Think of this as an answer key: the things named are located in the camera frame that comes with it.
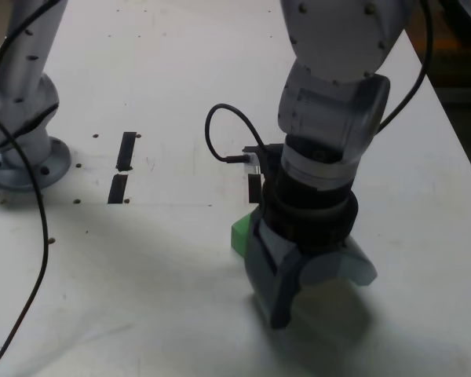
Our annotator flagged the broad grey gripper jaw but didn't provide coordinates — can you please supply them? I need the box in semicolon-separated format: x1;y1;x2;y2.
300;236;378;287

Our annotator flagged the green cube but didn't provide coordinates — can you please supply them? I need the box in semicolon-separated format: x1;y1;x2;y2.
230;214;257;258

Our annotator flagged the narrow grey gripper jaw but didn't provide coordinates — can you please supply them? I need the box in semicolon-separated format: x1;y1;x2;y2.
245;211;301;330

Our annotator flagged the grey metal bar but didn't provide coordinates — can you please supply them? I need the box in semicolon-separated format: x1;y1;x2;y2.
437;85;471;105

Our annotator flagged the black tape strip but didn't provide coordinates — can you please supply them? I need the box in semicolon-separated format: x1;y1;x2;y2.
107;132;137;205

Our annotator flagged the black tape square outline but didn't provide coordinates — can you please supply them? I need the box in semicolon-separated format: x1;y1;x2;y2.
247;172;261;204

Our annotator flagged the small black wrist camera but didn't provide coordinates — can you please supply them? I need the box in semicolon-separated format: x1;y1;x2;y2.
242;144;284;176

